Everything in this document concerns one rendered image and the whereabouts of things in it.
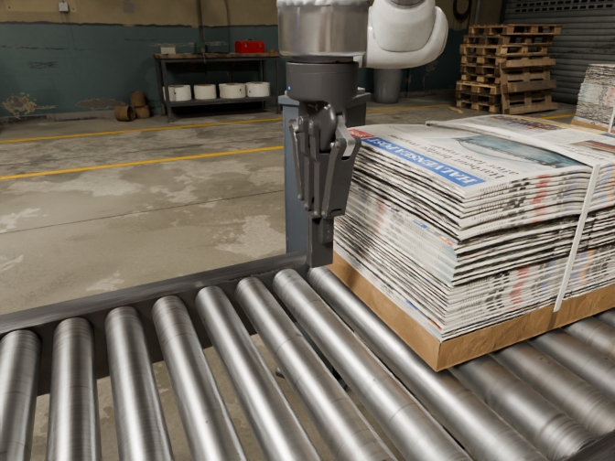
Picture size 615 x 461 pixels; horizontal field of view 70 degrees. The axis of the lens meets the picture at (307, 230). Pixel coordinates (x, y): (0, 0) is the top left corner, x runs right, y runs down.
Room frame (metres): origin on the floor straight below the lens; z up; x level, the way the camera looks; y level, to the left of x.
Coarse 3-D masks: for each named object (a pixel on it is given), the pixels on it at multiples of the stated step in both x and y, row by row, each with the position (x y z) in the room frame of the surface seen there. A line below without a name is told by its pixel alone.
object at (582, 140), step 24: (456, 120) 0.74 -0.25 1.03; (480, 120) 0.74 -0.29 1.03; (504, 120) 0.73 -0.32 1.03; (528, 120) 0.73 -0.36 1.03; (552, 144) 0.57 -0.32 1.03; (576, 144) 0.57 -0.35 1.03; (600, 144) 0.57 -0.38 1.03; (600, 216) 0.49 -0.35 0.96; (600, 240) 0.49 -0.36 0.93; (600, 264) 0.51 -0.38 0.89; (576, 288) 0.49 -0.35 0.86
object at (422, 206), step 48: (384, 144) 0.56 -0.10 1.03; (432, 144) 0.56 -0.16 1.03; (480, 144) 0.58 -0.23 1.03; (384, 192) 0.51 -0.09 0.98; (432, 192) 0.44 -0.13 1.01; (480, 192) 0.40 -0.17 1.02; (528, 192) 0.43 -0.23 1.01; (336, 240) 0.63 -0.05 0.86; (384, 240) 0.52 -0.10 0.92; (432, 240) 0.43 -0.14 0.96; (480, 240) 0.41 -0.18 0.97; (528, 240) 0.44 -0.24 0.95; (384, 288) 0.50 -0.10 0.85; (432, 288) 0.43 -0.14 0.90; (480, 288) 0.42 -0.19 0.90; (528, 288) 0.46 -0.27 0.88
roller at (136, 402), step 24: (120, 312) 0.53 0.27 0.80; (120, 336) 0.47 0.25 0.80; (144, 336) 0.49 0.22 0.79; (120, 360) 0.43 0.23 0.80; (144, 360) 0.43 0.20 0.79; (120, 384) 0.39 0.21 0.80; (144, 384) 0.39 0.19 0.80; (120, 408) 0.36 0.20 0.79; (144, 408) 0.35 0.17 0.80; (120, 432) 0.33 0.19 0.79; (144, 432) 0.32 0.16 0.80; (120, 456) 0.30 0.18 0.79; (144, 456) 0.29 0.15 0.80; (168, 456) 0.30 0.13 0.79
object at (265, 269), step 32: (288, 256) 0.70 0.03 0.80; (128, 288) 0.59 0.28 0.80; (160, 288) 0.59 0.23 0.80; (192, 288) 0.59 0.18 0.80; (224, 288) 0.61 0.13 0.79; (0, 320) 0.51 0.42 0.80; (32, 320) 0.51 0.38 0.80; (96, 320) 0.53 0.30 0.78; (192, 320) 0.59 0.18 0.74; (96, 352) 0.52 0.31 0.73; (160, 352) 0.56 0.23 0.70
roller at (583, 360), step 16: (544, 336) 0.48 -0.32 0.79; (560, 336) 0.47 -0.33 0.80; (544, 352) 0.47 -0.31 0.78; (560, 352) 0.45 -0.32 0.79; (576, 352) 0.44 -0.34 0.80; (592, 352) 0.44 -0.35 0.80; (576, 368) 0.43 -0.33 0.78; (592, 368) 0.42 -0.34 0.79; (608, 368) 0.41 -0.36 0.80; (592, 384) 0.41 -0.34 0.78; (608, 384) 0.40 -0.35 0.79
